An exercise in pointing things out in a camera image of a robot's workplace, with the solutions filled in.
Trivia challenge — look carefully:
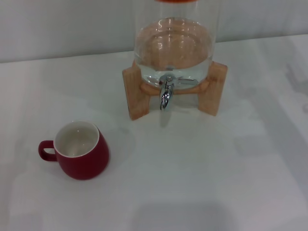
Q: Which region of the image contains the red ceramic cup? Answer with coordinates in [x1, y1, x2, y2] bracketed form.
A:
[38, 121, 110, 180]

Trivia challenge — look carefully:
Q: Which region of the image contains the chrome faucet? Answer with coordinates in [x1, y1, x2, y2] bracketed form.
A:
[157, 74, 199, 111]

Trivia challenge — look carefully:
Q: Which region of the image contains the wooden dispenser stand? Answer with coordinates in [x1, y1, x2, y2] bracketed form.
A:
[122, 60, 229, 121]

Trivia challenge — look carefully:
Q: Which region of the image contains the glass water dispenser jar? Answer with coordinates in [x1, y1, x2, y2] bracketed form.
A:
[133, 0, 218, 86]

